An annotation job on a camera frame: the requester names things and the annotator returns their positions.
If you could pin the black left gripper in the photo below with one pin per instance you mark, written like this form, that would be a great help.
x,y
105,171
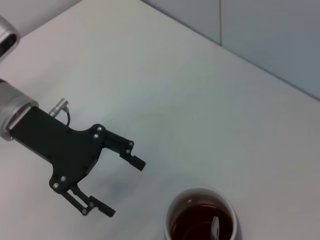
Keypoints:
x,y
62,150

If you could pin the grey ceramic cup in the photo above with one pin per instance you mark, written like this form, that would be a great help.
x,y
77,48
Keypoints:
x,y
175,202

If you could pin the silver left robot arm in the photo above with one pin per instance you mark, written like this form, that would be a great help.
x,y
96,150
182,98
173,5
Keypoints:
x,y
12,105

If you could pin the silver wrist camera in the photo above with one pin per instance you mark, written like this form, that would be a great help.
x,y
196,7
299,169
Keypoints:
x,y
6,37

